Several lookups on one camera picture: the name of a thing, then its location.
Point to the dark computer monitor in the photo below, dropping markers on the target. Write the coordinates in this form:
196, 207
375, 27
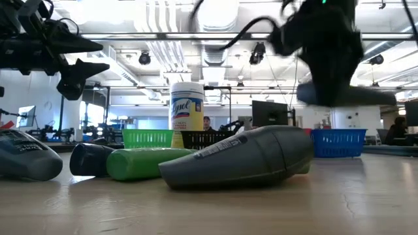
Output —
412, 114

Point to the tilted computer monitor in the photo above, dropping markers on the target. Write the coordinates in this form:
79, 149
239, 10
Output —
26, 115

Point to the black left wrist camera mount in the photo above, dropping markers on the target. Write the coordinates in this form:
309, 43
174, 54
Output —
23, 16

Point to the black computer monitor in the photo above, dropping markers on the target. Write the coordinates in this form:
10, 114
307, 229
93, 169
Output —
269, 114

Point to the black background rig frame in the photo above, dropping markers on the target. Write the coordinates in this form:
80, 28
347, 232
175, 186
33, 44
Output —
230, 104

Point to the black ceiling camera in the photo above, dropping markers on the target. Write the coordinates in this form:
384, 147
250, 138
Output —
377, 59
144, 58
258, 52

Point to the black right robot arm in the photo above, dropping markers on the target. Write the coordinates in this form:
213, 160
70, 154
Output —
326, 6

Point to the blue plastic basket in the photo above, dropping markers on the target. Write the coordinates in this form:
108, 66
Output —
338, 143

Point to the red background robot part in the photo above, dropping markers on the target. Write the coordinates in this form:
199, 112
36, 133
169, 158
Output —
6, 125

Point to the red plastic basket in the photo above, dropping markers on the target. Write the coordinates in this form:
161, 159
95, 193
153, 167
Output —
307, 131

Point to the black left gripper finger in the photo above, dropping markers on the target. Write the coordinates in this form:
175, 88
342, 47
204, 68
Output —
72, 42
73, 81

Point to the person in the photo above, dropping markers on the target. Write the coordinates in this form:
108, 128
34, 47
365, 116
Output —
396, 130
207, 123

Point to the black plastic basket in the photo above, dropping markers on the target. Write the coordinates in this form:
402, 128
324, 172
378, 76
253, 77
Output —
202, 139

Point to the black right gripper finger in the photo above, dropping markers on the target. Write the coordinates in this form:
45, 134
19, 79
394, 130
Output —
333, 91

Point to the black overhead frame bar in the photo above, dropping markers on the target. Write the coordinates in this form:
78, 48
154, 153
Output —
163, 36

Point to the green plastic basket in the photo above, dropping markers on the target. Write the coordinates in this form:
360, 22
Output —
147, 138

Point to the black toiletry bottle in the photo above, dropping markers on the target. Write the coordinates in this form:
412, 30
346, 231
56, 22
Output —
88, 160

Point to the Lysol wipes canister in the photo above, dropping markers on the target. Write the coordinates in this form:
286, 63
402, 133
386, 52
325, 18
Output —
186, 107

